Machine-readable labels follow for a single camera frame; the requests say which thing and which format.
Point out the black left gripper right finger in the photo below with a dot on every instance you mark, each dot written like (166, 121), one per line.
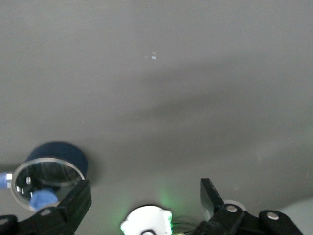
(230, 221)

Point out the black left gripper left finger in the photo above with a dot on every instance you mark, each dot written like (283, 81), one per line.
(61, 220)

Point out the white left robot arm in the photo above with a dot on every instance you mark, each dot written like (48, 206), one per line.
(146, 215)

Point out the glass lid with blue knob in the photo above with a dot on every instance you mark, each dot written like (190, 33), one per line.
(49, 171)

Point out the dark blue saucepan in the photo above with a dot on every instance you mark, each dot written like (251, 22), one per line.
(66, 151)

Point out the dark grey table cover sheet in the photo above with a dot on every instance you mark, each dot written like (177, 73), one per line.
(156, 98)

